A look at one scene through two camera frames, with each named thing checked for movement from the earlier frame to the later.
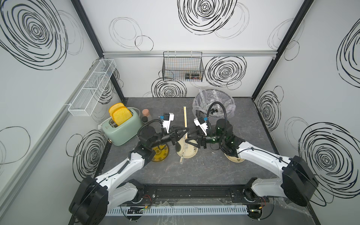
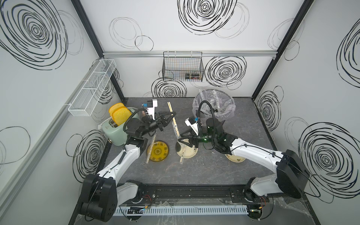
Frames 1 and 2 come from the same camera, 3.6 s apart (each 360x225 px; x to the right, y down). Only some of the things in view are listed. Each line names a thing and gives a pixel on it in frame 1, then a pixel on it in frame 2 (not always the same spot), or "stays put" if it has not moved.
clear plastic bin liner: (204, 98) stays put
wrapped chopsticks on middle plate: (182, 157) stays put
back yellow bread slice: (114, 106) stays put
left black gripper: (173, 137) to (159, 123)
